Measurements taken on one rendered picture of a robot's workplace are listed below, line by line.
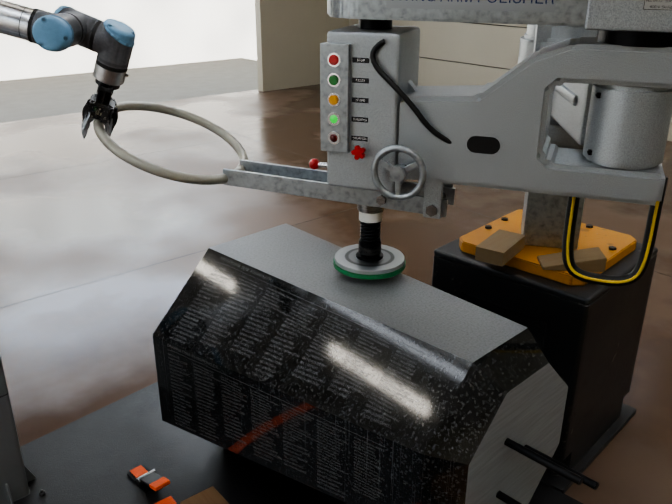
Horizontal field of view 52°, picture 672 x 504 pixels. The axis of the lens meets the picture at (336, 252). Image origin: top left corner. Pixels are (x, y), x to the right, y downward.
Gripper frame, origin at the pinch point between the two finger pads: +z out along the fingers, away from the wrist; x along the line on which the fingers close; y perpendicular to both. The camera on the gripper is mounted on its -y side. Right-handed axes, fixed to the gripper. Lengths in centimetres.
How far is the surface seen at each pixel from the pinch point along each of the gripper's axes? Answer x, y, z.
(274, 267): 61, 29, 12
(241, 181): 44.1, 19.3, -8.7
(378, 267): 86, 45, -7
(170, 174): 23.2, 24.3, -7.1
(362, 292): 82, 50, 0
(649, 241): 139, 70, -50
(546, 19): 91, 53, -87
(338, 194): 69, 34, -21
